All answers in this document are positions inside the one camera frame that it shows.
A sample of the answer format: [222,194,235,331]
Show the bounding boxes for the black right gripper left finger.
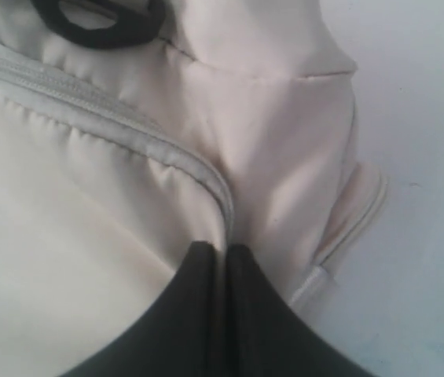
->
[64,241,215,377]

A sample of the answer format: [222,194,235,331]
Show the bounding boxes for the cream fabric duffel bag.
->
[0,1,387,376]

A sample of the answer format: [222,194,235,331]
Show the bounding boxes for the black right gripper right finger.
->
[223,243,350,377]

